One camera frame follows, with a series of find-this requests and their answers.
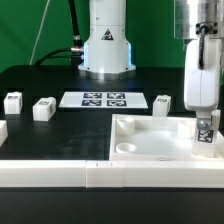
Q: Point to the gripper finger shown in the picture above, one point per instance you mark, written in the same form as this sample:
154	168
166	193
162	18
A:
204	120

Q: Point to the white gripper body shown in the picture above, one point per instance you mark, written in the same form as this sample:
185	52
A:
201	24

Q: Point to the white square table top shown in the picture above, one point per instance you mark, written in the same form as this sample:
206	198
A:
148	138

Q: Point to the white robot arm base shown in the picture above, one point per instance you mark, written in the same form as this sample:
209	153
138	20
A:
107	52

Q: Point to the white marker sheet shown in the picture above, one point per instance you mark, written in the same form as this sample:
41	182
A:
121	100

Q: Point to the white left fence block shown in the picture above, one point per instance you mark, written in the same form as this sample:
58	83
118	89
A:
3	131

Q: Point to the white front fence wall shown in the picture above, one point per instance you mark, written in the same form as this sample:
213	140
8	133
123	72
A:
111	174

